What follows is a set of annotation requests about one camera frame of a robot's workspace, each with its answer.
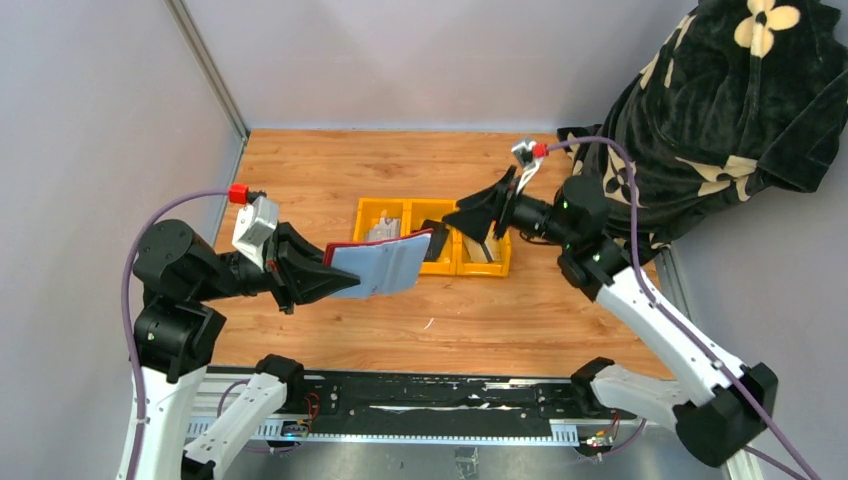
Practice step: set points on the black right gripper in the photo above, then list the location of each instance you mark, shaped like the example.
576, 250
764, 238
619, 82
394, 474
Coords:
477, 212

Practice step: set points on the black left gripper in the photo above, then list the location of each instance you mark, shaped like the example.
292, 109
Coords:
292, 280

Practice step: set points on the white cards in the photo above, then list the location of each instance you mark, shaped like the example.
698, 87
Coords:
378, 277

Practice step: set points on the red leather card holder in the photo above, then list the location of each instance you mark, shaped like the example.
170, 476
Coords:
411, 248

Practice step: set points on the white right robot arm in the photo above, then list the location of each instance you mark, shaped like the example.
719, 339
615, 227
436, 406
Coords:
713, 401

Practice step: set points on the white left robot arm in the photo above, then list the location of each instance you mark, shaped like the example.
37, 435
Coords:
173, 338

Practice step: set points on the beige striped cards in bin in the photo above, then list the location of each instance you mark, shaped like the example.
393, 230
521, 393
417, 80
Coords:
488, 251

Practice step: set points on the black card holder in bin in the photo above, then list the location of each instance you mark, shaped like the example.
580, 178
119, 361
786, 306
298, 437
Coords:
439, 235

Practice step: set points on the silver VIP card front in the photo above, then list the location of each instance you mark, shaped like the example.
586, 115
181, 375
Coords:
386, 229

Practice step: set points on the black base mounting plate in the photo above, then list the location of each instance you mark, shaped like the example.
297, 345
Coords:
431, 405

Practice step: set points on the black floral blanket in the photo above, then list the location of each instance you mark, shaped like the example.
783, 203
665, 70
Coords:
742, 96

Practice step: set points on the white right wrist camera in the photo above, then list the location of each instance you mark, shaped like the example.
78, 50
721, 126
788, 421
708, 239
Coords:
530, 155

